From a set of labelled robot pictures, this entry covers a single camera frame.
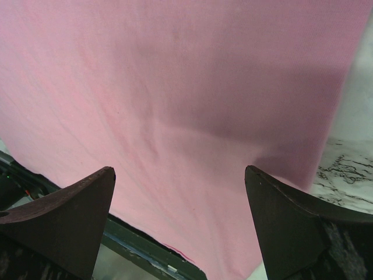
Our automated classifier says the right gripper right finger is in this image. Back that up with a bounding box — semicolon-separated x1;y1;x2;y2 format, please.
245;166;372;279

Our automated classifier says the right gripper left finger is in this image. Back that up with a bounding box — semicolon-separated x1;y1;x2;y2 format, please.
1;167;116;279

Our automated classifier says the pink t-shirt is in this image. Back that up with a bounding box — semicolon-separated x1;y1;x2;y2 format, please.
1;1;372;279

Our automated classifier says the black base frame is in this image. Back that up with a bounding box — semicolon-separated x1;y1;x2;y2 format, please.
1;152;206;279

